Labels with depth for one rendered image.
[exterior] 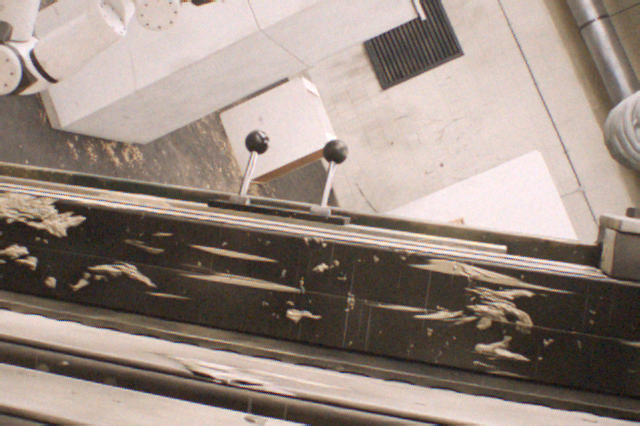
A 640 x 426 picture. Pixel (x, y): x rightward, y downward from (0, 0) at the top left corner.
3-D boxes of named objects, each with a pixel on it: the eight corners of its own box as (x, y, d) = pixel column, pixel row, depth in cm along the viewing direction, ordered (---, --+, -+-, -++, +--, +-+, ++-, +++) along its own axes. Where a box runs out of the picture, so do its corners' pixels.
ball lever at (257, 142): (227, 214, 116) (251, 137, 122) (252, 217, 116) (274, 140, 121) (221, 201, 113) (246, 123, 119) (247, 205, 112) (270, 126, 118)
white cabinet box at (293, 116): (238, 121, 669) (315, 85, 655) (263, 184, 664) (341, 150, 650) (218, 114, 625) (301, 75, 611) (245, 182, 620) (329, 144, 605)
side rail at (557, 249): (1, 218, 154) (7, 162, 153) (586, 307, 132) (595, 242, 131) (-17, 219, 148) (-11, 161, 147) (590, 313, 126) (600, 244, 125)
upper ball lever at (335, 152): (307, 225, 114) (327, 146, 120) (333, 229, 113) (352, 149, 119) (303, 212, 111) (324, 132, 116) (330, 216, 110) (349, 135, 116)
